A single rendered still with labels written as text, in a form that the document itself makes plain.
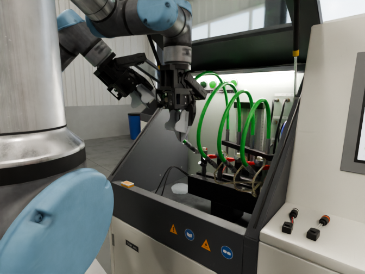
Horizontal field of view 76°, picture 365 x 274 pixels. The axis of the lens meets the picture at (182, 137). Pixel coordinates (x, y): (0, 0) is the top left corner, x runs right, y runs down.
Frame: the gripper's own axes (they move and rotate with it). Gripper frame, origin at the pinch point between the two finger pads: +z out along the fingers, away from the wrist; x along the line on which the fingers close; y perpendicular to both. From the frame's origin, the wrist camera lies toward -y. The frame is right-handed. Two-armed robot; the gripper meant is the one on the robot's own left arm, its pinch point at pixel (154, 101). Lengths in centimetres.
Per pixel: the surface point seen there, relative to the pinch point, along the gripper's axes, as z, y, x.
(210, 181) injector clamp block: 38.6, 6.5, -1.3
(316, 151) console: 40, -9, 35
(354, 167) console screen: 45, -6, 44
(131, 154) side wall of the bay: 16.0, 9.4, -33.5
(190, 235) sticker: 34.3, 29.1, 7.1
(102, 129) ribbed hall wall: 112, -178, -658
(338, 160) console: 43, -7, 40
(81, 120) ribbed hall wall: 47, -156, -647
